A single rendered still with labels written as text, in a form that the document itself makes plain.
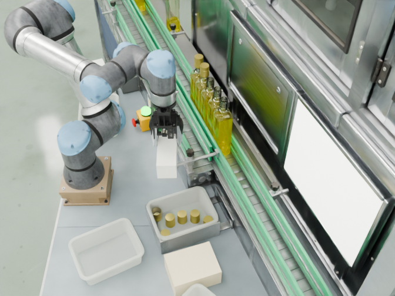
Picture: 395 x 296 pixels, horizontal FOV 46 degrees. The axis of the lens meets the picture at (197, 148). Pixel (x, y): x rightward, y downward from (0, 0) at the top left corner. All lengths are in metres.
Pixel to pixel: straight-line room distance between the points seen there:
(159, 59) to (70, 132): 0.52
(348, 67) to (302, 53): 0.19
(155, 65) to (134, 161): 0.76
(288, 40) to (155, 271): 0.87
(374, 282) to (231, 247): 1.10
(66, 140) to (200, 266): 0.62
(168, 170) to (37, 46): 0.52
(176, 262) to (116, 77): 0.65
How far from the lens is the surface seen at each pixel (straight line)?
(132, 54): 1.33
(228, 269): 1.66
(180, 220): 1.71
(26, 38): 1.49
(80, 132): 1.65
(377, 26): 1.10
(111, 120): 1.71
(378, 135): 1.18
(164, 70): 1.27
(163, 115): 1.39
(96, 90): 1.26
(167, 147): 1.49
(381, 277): 0.62
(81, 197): 1.81
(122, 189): 1.87
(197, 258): 1.59
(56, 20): 1.59
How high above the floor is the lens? 2.21
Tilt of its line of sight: 47 degrees down
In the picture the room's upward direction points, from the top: straight up
